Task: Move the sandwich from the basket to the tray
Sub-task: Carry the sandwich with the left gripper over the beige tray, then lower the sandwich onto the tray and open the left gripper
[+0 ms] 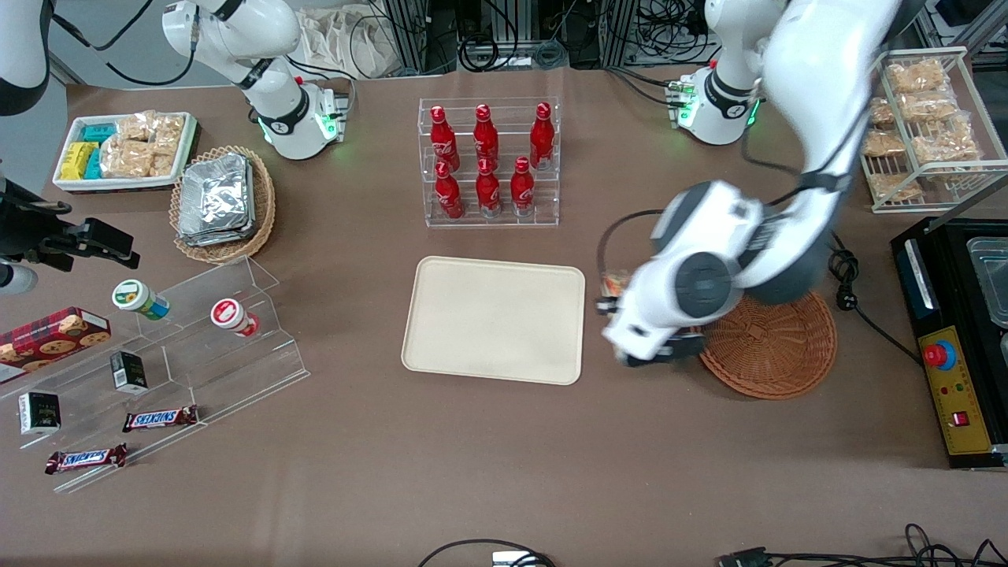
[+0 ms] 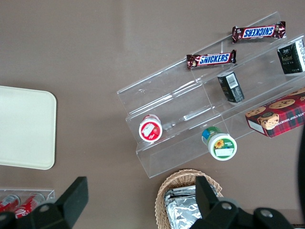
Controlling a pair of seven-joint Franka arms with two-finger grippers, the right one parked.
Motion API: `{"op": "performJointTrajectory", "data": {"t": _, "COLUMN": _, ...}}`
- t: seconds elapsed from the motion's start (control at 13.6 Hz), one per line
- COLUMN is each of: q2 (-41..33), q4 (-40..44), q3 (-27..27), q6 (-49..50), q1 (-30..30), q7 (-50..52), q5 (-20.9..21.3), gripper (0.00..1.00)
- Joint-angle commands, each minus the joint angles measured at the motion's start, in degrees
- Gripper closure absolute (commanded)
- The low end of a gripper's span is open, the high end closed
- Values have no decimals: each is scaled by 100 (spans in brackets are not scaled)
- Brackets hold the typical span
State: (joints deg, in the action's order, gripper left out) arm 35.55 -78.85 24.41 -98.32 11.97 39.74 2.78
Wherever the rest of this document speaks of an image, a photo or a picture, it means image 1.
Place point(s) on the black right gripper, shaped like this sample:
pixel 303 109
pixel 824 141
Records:
pixel 30 229

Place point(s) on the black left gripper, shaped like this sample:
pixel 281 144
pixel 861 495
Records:
pixel 688 346

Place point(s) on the triangular sandwich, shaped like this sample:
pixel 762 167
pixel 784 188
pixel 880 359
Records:
pixel 616 283

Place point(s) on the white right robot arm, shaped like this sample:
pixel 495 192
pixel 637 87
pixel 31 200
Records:
pixel 276 110

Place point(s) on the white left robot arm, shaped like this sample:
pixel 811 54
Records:
pixel 819 63

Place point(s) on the white rectangular snack tray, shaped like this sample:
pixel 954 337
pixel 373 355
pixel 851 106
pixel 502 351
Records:
pixel 71 185

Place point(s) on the beige rectangular tray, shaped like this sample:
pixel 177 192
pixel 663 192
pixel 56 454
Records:
pixel 494 319

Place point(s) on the oval wicker basket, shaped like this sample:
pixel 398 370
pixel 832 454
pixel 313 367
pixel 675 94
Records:
pixel 264 213

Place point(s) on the round brown wicker basket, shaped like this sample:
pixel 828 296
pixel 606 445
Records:
pixel 772 346

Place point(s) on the green lid yogurt cup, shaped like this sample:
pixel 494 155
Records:
pixel 138 298

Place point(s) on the teal snack pack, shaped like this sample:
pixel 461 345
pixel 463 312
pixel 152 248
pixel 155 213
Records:
pixel 94 165
pixel 100 132

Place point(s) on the clear rice cracker bag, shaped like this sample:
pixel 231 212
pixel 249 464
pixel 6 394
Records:
pixel 126 159
pixel 162 165
pixel 168 134
pixel 135 126

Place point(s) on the yellow snack pack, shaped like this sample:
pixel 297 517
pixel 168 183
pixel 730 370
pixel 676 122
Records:
pixel 77 160

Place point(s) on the silver foil pack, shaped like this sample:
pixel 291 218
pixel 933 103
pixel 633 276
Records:
pixel 206 239
pixel 216 193

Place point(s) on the red plaid cookie box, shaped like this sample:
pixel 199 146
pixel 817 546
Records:
pixel 47 335

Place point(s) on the small black box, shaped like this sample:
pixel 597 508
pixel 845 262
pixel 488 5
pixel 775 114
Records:
pixel 39 413
pixel 128 372

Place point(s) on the clear acrylic bottle rack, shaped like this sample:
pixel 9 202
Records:
pixel 504 220

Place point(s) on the red lid yogurt cup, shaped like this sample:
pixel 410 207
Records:
pixel 231 315

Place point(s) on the red cola bottle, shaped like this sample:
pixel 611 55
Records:
pixel 541 140
pixel 442 142
pixel 485 140
pixel 522 191
pixel 449 197
pixel 487 193

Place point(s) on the clear acrylic step display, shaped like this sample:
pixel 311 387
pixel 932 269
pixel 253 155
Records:
pixel 197 362

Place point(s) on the snickers chocolate bar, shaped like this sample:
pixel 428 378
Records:
pixel 160 418
pixel 85 458

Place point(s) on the white adapter block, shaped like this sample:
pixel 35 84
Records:
pixel 512 560

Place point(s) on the clear fried snack bag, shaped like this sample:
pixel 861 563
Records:
pixel 928 105
pixel 917 75
pixel 883 143
pixel 883 112
pixel 945 143
pixel 894 187

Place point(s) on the white cloth bag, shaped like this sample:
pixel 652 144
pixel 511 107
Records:
pixel 346 43

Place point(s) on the black equipment box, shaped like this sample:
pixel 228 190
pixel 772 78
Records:
pixel 945 268

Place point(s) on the yellow emergency stop panel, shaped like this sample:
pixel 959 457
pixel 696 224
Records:
pixel 957 394

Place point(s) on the aluminium frame post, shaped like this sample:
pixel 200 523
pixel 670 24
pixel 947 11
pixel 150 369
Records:
pixel 618 31
pixel 409 35

